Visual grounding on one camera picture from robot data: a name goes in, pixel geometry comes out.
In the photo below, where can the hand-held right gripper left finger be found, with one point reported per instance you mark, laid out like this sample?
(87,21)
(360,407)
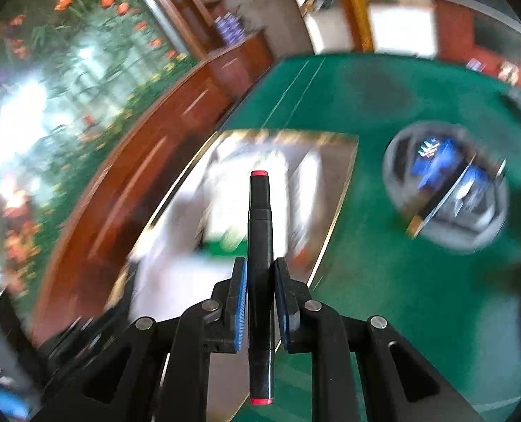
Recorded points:
(240,303)

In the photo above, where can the dark ornament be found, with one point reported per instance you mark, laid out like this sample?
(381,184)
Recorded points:
(318,1)

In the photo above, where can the black marker with red caps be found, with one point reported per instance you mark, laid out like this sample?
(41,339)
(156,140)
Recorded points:
(260,237)

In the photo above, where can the floral printed screen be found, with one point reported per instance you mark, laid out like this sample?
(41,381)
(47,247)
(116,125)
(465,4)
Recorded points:
(67,74)

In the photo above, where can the brown wooden cabinet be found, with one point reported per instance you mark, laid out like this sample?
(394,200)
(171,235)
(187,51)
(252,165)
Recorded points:
(124,176)

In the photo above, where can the patterned metallic tube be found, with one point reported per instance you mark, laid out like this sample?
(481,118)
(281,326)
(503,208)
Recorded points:
(445,204)

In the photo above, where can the white wall shelf unit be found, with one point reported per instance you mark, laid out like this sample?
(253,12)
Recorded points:
(401,26)

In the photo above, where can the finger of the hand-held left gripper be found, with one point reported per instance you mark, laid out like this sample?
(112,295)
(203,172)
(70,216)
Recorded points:
(89,334)

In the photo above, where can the red television cabinet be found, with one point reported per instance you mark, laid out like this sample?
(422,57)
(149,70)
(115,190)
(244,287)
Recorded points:
(458,26)

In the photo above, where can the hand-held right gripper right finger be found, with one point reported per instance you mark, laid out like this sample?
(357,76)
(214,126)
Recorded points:
(282,307)

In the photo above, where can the round tray with items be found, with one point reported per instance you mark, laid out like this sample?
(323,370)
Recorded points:
(440,158)

